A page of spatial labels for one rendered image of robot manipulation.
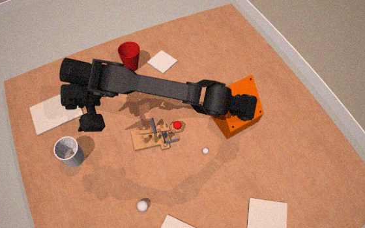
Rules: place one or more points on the white ball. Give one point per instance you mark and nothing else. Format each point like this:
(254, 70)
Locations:
(142, 205)

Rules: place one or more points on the dark red cup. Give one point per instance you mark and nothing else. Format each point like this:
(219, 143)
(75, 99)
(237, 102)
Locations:
(129, 53)

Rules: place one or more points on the grey cup with white rim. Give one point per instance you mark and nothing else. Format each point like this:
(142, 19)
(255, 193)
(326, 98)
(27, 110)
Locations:
(68, 151)

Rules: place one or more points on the red ball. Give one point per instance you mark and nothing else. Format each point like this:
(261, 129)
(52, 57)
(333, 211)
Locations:
(177, 125)

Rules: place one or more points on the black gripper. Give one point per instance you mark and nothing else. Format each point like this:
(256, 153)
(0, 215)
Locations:
(91, 121)

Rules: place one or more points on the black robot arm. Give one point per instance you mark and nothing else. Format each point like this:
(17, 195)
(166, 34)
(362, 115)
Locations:
(113, 78)

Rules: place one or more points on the white flat square tile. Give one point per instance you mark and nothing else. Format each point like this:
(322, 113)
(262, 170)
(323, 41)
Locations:
(162, 62)

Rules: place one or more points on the white flat square board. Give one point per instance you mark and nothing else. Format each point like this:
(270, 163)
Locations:
(266, 214)
(50, 114)
(171, 222)

